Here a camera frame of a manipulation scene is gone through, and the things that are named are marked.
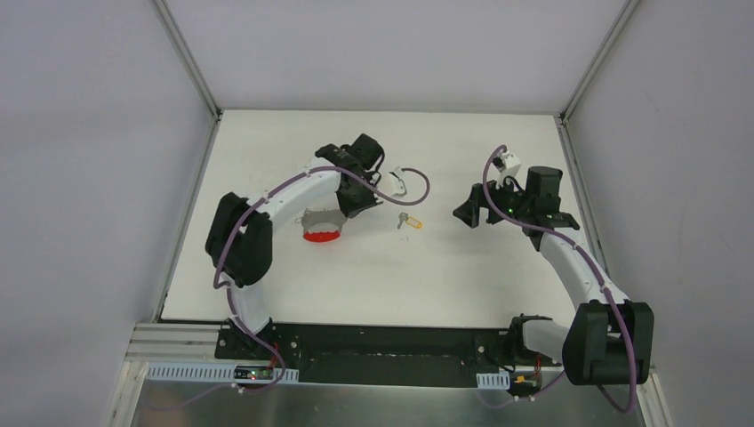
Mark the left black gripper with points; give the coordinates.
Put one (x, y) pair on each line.
(358, 192)

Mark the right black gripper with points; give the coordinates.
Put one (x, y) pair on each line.
(484, 200)

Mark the silver key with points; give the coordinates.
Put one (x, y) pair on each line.
(402, 218)

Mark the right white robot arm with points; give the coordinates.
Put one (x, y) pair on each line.
(609, 341)

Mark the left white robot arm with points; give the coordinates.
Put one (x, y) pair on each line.
(336, 185)

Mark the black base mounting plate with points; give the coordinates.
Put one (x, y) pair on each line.
(382, 355)

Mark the right controller board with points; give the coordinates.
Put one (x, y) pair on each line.
(527, 382)

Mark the controller board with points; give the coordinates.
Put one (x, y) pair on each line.
(527, 382)
(253, 374)

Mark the left controller board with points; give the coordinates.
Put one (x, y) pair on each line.
(253, 374)

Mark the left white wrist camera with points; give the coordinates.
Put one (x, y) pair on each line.
(394, 183)

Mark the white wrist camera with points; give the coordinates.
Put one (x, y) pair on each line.
(394, 183)
(507, 164)

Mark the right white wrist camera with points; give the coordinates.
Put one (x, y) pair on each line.
(507, 164)

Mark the right white slotted cable duct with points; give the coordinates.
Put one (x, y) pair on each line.
(499, 380)

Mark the aluminium frame rail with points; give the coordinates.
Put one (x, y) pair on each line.
(172, 342)

